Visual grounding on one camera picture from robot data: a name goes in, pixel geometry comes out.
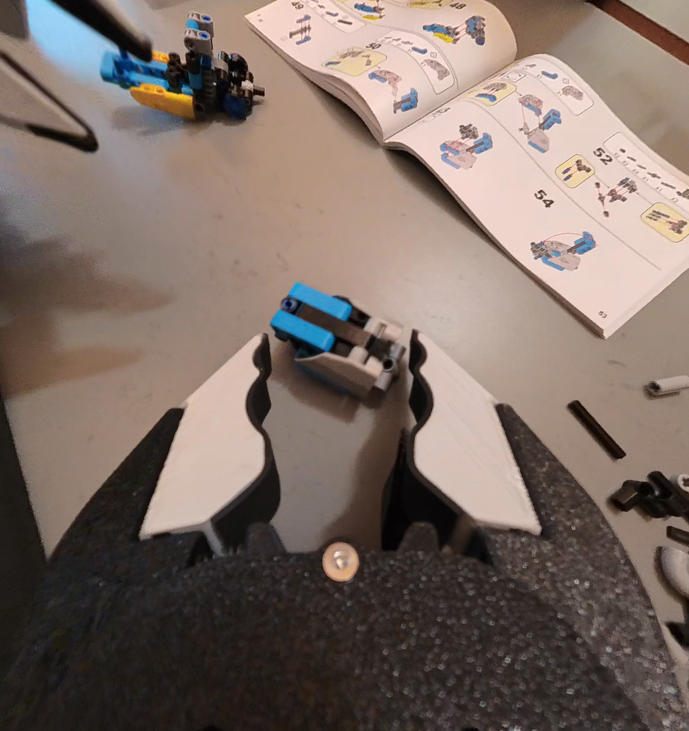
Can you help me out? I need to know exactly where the blue yellow brick assembly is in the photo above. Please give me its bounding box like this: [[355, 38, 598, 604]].
[[100, 11, 265, 122]]

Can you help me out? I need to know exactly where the open instruction booklet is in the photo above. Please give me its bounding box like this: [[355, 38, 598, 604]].
[[244, 0, 689, 340]]

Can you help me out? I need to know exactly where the blue grey brick assembly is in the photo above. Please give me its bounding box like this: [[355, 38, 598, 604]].
[[270, 281, 408, 401]]

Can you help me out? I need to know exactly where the grey desk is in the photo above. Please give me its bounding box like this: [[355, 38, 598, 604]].
[[0, 0, 689, 629]]

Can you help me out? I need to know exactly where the pile of small brick parts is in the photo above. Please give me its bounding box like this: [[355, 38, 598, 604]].
[[567, 348, 689, 686]]

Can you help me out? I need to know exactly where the black studded mat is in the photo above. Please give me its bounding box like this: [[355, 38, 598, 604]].
[[0, 320, 48, 731]]

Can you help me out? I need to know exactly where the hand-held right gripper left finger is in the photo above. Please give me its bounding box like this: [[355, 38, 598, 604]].
[[139, 334, 282, 557]]

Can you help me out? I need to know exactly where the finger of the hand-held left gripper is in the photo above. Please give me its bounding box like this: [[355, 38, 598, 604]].
[[50, 0, 154, 62], [0, 31, 99, 153]]

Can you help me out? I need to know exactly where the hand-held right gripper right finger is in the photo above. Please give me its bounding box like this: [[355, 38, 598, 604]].
[[381, 330, 543, 555]]

